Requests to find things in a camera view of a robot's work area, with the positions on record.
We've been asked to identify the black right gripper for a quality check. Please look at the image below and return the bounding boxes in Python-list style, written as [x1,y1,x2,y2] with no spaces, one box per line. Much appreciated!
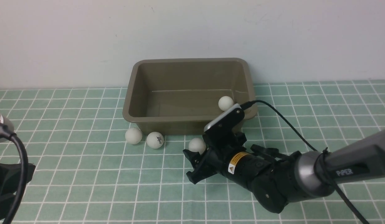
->
[183,132,280,199]

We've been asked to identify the plain white ball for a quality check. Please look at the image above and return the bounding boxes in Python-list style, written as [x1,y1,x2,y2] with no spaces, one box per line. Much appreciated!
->
[125,128,143,145]
[188,138,206,155]
[218,96,234,111]

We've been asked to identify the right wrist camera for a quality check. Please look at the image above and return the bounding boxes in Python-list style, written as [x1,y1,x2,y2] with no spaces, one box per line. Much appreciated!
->
[203,103,245,147]

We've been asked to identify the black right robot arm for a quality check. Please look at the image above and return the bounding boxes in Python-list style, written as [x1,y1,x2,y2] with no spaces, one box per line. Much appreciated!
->
[183,129,385,213]

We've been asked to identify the left black camera cable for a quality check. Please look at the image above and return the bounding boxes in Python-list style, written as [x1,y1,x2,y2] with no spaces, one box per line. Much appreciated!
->
[0,121,30,224]

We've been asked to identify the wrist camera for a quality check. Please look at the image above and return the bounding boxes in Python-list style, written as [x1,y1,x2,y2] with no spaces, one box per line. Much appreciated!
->
[0,113,14,143]
[203,103,245,147]

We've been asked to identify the black camera cable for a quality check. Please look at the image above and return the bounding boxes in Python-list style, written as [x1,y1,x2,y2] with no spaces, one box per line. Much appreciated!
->
[241,100,372,224]
[0,121,30,224]

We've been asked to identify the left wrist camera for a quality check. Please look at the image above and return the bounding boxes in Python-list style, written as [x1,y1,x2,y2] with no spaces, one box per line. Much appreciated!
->
[0,113,14,143]

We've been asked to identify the olive plastic bin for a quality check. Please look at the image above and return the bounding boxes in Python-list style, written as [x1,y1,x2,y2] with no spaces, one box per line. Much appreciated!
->
[122,58,256,136]

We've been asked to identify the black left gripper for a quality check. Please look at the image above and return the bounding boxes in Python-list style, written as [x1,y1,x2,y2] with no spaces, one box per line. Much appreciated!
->
[0,163,21,218]

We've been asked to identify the green checkered tablecloth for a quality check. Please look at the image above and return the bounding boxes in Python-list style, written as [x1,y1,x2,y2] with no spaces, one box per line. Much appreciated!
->
[0,80,385,224]

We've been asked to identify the white logo ball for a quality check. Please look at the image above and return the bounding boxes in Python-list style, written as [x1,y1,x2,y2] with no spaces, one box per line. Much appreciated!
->
[146,132,164,149]

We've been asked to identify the right black camera cable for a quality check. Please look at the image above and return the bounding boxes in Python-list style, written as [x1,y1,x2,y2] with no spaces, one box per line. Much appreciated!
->
[241,100,372,224]

